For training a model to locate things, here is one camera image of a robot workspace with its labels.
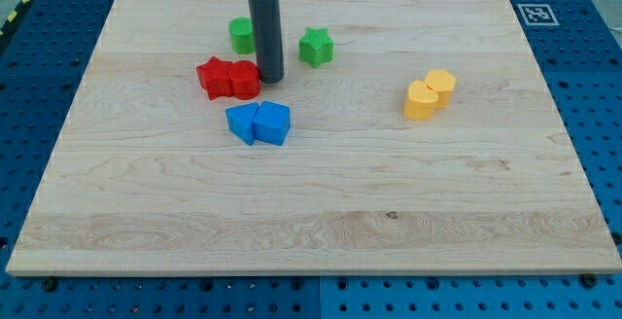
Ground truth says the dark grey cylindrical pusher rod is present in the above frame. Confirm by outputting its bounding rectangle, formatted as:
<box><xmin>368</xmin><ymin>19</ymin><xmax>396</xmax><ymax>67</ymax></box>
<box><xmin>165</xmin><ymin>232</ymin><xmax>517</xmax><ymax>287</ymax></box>
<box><xmin>248</xmin><ymin>0</ymin><xmax>284</xmax><ymax>84</ymax></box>

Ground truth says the green star block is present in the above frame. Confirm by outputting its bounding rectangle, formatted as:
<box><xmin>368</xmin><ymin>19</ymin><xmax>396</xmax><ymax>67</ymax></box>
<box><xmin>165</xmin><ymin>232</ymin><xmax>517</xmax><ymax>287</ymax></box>
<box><xmin>298</xmin><ymin>27</ymin><xmax>334</xmax><ymax>68</ymax></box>

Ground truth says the red star block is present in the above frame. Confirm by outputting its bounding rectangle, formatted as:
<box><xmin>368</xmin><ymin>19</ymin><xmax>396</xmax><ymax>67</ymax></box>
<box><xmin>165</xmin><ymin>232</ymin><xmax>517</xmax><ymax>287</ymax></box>
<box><xmin>195</xmin><ymin>56</ymin><xmax>233</xmax><ymax>100</ymax></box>

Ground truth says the green cylinder block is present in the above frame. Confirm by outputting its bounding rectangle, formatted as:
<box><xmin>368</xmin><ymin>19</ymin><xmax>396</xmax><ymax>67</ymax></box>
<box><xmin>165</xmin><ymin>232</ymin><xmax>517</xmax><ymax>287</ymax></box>
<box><xmin>228</xmin><ymin>17</ymin><xmax>255</xmax><ymax>54</ymax></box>

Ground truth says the red cylinder block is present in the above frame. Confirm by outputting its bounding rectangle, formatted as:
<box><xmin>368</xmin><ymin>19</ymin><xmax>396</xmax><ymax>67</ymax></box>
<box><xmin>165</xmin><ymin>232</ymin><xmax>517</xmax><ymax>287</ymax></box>
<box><xmin>228</xmin><ymin>60</ymin><xmax>260</xmax><ymax>100</ymax></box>

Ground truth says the blue triangle block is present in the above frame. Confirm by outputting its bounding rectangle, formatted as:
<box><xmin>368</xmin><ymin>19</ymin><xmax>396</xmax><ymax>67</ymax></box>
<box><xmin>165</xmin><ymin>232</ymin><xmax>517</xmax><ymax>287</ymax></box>
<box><xmin>225</xmin><ymin>102</ymin><xmax>259</xmax><ymax>146</ymax></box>

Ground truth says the blue cube block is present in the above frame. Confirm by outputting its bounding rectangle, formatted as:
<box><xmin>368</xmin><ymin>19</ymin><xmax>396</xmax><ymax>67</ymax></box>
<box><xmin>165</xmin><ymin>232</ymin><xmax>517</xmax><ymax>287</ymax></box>
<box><xmin>253</xmin><ymin>101</ymin><xmax>291</xmax><ymax>146</ymax></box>

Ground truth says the yellow heart block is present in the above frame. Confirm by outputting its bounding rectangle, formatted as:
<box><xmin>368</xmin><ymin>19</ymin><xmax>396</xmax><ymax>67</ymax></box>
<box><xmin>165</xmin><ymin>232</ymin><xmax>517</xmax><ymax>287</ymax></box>
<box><xmin>402</xmin><ymin>80</ymin><xmax>439</xmax><ymax>121</ymax></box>

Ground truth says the yellow pentagon block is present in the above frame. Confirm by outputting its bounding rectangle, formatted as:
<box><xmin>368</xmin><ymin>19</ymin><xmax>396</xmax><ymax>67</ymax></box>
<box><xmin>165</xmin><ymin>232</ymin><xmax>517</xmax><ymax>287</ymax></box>
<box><xmin>425</xmin><ymin>69</ymin><xmax>457</xmax><ymax>109</ymax></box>

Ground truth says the light wooden board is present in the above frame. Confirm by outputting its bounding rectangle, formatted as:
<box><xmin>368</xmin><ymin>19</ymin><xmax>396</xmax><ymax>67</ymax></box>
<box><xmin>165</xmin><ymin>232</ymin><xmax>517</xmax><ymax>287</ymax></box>
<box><xmin>7</xmin><ymin>0</ymin><xmax>621</xmax><ymax>277</ymax></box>

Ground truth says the white fiducial marker tag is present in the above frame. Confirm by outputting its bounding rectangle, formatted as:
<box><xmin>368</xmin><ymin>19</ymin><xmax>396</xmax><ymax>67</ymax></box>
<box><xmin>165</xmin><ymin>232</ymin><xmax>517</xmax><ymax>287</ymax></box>
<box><xmin>517</xmin><ymin>3</ymin><xmax>559</xmax><ymax>26</ymax></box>

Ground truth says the black bolt left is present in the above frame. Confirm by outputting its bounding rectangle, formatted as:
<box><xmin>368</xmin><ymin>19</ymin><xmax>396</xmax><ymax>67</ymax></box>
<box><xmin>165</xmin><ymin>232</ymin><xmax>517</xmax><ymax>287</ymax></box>
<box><xmin>41</xmin><ymin>277</ymin><xmax>58</xmax><ymax>293</ymax></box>

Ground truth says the black bolt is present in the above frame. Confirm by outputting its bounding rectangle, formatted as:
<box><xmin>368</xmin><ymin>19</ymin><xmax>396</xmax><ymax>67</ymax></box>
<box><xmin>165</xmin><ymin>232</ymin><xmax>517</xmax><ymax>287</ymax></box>
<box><xmin>579</xmin><ymin>273</ymin><xmax>599</xmax><ymax>289</ymax></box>
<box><xmin>41</xmin><ymin>277</ymin><xmax>58</xmax><ymax>293</ymax></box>

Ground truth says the black bolt right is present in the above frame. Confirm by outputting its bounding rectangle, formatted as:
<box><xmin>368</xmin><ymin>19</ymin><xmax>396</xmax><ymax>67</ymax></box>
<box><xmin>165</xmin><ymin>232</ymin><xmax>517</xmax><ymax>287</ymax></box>
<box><xmin>579</xmin><ymin>273</ymin><xmax>599</xmax><ymax>289</ymax></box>

